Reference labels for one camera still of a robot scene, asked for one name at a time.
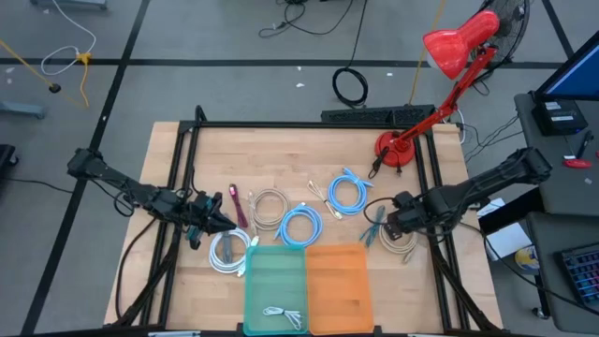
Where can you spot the black computer monitor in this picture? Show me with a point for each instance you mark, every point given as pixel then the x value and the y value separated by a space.
pixel 575 75

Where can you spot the black backlit keyboard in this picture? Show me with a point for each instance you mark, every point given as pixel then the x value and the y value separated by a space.
pixel 582 276

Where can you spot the small black computer box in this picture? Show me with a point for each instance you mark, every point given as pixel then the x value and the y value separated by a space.
pixel 559 117

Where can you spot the blue yellow round object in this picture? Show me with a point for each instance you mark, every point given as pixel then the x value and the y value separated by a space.
pixel 526 259

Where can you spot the black floor fan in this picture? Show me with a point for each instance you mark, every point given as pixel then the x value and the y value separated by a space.
pixel 515 33

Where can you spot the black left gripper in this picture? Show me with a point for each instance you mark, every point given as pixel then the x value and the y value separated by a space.
pixel 203 208

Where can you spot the grey furniture foot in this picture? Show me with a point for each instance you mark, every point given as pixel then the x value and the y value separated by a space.
pixel 21 110
pixel 70 4

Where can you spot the black floor plug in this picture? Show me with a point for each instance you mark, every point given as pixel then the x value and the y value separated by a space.
pixel 54 88

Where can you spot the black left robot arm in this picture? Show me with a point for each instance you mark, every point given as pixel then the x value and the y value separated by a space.
pixel 117 180

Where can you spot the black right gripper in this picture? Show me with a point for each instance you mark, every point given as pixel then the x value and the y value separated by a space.
pixel 404 213

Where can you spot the white paper sheet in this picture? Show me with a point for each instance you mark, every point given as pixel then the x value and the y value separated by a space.
pixel 507 238

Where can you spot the black computer tower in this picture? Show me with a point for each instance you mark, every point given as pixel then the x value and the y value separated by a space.
pixel 374 115

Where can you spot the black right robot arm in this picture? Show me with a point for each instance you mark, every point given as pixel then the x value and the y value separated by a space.
pixel 491 180

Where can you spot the small red tool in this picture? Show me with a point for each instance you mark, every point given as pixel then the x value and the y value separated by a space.
pixel 578 163

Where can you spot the orange translucent plastic bin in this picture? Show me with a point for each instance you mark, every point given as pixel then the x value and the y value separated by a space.
pixel 339 290

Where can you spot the black pen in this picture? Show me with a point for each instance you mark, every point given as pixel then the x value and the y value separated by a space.
pixel 585 142

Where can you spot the red desk lamp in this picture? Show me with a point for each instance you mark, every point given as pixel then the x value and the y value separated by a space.
pixel 451 47

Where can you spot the grey desk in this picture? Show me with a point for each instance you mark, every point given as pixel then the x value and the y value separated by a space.
pixel 557 187
pixel 545 281

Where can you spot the black caster base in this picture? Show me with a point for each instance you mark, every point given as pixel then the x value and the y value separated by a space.
pixel 5 156

